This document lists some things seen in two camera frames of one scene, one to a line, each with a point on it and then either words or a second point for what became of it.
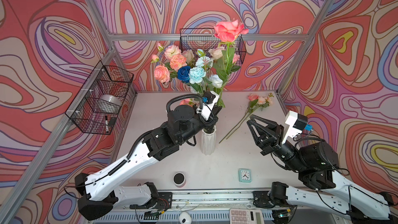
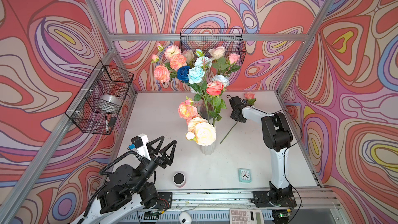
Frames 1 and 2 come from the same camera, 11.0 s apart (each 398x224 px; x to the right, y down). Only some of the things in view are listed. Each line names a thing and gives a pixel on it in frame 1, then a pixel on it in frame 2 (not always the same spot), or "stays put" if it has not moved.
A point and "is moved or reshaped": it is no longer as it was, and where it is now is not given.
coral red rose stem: x=228 y=31 is moved or reshaped
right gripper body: x=286 y=153 → x=233 y=115
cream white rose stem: x=189 y=56 stays put
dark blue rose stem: x=183 y=73 stays put
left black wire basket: x=98 y=105 stays put
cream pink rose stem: x=216 y=53 stays put
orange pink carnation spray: x=164 y=72 stays put
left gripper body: x=208 y=125 → x=148 y=168
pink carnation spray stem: x=169 y=51 stays put
